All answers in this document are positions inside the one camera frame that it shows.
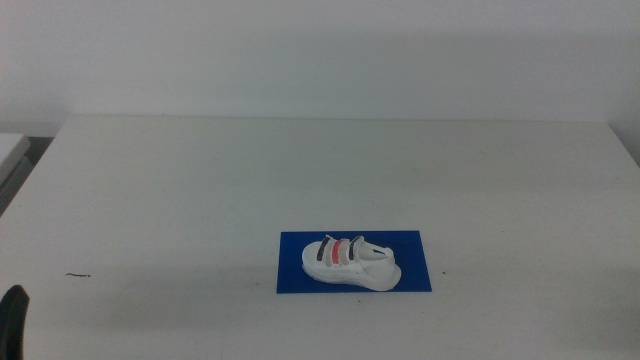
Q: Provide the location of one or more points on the small dark thread scrap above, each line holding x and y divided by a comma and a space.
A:
77, 274

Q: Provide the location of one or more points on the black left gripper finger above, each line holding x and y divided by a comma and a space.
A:
11, 325

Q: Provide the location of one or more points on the blue rectangular mat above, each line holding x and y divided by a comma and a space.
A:
295, 280

